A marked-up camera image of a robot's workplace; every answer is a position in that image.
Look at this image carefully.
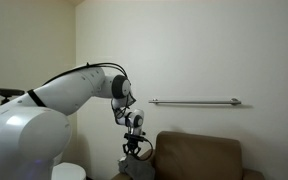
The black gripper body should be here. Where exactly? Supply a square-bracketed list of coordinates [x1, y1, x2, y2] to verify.
[126, 134, 144, 150]

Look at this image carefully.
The grey terry towel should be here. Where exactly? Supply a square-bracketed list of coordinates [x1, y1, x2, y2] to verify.
[117, 153, 156, 180]

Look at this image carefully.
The brown leather armchair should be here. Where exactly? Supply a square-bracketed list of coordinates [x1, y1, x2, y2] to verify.
[110, 130, 267, 180]

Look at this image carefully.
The white round container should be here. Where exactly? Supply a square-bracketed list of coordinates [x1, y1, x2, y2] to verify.
[51, 161, 87, 180]

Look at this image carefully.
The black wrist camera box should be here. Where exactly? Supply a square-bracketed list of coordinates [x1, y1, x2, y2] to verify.
[123, 132, 148, 141]

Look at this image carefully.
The thin black camera cable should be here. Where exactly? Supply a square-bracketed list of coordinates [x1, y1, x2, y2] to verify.
[137, 137, 155, 163]

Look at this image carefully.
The metal wall towel bar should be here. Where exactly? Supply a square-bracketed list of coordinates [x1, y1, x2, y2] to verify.
[147, 97, 243, 107]

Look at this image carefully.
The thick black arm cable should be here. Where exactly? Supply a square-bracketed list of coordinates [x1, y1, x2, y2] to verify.
[42, 61, 129, 87]

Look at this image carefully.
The black strap on arm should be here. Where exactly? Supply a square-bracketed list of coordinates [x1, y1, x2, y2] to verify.
[26, 88, 47, 108]

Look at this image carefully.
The black camera on stand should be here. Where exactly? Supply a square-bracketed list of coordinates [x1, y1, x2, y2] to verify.
[0, 86, 26, 106]

